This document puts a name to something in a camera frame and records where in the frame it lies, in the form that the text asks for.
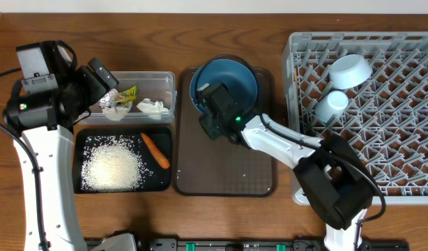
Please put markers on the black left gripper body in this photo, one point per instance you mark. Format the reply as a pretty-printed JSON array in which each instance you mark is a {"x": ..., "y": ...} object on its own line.
[{"x": 85, "y": 86}]

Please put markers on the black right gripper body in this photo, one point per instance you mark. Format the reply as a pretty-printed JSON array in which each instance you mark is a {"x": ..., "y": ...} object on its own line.
[{"x": 212, "y": 126}]

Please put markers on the snack wrapper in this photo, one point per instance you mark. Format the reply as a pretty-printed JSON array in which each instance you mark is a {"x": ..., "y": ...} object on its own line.
[{"x": 118, "y": 102}]

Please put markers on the dark blue plate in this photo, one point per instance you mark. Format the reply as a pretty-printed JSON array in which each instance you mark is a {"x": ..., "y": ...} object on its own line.
[{"x": 235, "y": 76}]

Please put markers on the white tissue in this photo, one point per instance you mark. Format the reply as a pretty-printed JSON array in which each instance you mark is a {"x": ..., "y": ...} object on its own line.
[{"x": 155, "y": 110}]

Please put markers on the orange carrot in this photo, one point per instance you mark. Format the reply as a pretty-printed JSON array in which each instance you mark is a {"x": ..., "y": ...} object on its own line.
[{"x": 158, "y": 155}]

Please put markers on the pile of white rice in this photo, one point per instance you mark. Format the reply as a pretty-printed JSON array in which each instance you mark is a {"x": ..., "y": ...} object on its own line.
[{"x": 113, "y": 164}]

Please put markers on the light blue cup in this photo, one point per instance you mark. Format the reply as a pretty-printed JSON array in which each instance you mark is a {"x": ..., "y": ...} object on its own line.
[{"x": 334, "y": 104}]

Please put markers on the light blue bowl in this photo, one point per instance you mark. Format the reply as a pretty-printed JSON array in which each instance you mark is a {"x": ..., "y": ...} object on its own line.
[{"x": 349, "y": 71}]

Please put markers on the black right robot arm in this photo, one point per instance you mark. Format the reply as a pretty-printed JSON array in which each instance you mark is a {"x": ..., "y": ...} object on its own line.
[{"x": 337, "y": 185}]

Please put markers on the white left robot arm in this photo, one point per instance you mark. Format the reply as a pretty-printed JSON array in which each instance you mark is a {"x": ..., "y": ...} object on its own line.
[{"x": 40, "y": 116}]

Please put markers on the grey dishwasher rack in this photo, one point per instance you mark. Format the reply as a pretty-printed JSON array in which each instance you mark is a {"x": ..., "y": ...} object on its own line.
[{"x": 386, "y": 121}]

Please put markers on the brown serving tray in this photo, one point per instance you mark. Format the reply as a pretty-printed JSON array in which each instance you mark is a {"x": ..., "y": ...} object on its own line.
[{"x": 203, "y": 167}]

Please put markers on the clear plastic bin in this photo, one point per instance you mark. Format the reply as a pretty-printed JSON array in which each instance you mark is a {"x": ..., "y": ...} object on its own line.
[{"x": 154, "y": 85}]

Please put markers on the black tray bin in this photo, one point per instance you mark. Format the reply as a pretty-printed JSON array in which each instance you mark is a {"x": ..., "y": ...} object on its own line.
[{"x": 161, "y": 136}]

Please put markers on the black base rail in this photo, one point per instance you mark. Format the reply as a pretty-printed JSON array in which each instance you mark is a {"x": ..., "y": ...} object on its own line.
[{"x": 127, "y": 240}]

